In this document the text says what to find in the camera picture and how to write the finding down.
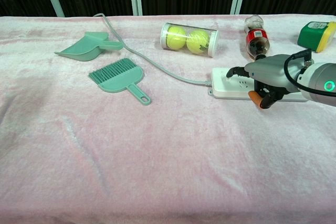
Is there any clear tennis ball tube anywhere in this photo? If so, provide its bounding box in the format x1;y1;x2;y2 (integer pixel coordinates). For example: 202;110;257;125
160;22;219;58

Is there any pink fluffy blanket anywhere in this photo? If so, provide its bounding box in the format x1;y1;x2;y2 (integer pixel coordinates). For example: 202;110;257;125
0;13;336;224

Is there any yellow tennis ball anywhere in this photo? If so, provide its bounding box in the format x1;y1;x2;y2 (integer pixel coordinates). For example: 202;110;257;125
186;29;211;54
165;25;187;50

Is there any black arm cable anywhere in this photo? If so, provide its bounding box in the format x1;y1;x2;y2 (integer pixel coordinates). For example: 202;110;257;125
283;49;336;95

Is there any green yellow lidded container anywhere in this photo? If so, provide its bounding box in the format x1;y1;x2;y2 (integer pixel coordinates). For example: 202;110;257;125
297;20;336;54

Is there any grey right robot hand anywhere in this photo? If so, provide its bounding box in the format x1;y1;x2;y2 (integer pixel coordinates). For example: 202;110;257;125
226;54;307;110

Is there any white power strip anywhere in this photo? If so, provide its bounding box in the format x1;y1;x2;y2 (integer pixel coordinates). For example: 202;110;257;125
208;67;309;102

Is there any green hand brush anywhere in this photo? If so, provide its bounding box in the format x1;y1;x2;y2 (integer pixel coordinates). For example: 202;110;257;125
88;58;152;106

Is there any cola plastic bottle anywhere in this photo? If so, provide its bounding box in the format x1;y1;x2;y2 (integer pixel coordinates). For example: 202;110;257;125
244;14;270;61

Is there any green plastic dustpan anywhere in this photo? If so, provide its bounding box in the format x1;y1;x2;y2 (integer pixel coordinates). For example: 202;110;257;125
54;31;124;62

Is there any grey power cable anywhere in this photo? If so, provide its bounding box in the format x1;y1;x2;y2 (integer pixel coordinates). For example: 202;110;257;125
92;13;212;87

